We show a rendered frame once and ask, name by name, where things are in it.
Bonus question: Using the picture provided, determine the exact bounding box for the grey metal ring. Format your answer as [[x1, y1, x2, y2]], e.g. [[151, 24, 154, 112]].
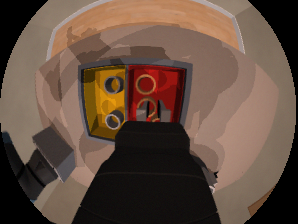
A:
[[105, 110, 124, 130], [104, 76, 124, 95]]

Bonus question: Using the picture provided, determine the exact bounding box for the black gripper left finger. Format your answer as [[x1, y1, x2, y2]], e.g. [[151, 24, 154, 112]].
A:
[[136, 101, 150, 121]]

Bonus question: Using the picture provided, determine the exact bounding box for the bronze bushing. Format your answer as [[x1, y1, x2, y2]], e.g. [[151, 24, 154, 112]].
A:
[[137, 96, 157, 117], [150, 113, 160, 122], [136, 74, 156, 95]]

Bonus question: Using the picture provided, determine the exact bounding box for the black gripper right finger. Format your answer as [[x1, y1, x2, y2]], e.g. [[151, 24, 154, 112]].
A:
[[157, 100, 171, 122]]

